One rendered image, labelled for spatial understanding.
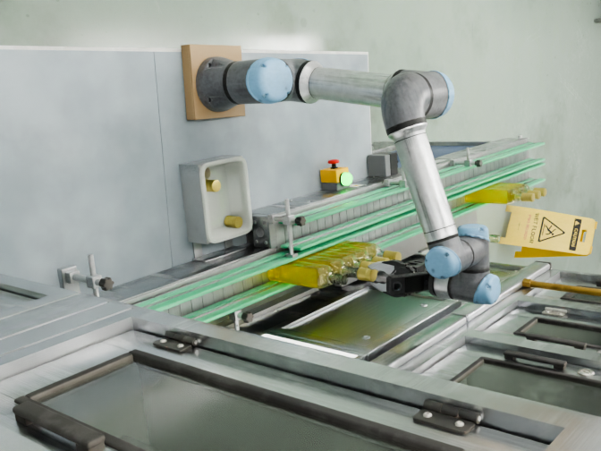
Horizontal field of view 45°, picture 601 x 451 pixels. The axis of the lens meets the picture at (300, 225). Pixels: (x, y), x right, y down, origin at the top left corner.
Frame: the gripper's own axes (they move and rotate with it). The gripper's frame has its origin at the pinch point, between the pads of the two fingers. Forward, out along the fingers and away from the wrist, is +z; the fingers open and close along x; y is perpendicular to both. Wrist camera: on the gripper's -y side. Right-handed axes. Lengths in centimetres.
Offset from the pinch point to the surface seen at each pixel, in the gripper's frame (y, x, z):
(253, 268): -18.6, 3.1, 26.2
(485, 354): 1.8, -16.8, -32.5
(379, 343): -14.4, -12.6, -12.3
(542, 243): 328, -66, 91
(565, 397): -10, -17, -57
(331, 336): -15.1, -13.2, 2.6
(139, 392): -107, 16, -44
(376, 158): 60, 24, 40
